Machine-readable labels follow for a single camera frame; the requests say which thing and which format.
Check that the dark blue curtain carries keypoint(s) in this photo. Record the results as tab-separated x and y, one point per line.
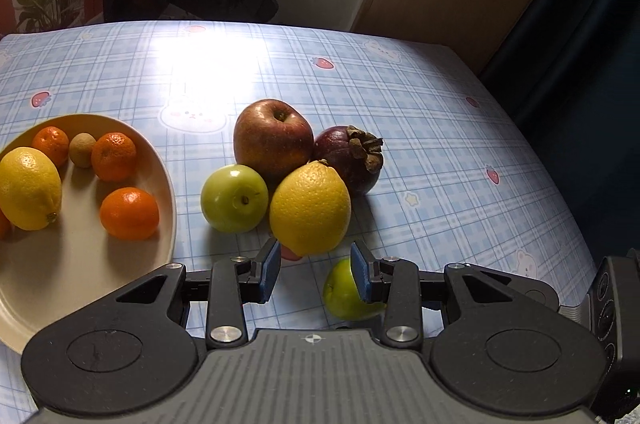
590	54

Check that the yellow lemon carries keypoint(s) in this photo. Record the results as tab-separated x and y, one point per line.
310	209
30	189

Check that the red apple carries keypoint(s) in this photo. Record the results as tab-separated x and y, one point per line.
272	139

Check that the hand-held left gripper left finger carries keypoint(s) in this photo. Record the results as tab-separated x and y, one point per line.
270	275

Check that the beige oval plate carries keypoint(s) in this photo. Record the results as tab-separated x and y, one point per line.
75	264

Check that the brown longan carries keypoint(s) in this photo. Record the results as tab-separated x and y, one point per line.
81	149

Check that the dark purple mangosteen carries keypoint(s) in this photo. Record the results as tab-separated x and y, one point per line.
345	159

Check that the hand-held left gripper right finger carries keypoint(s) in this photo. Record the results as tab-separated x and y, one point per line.
359	277

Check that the orange tangerine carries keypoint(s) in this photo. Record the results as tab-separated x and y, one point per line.
114	157
3	224
129	213
52	144

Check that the green apple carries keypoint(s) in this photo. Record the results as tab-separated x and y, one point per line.
234	198
342	294

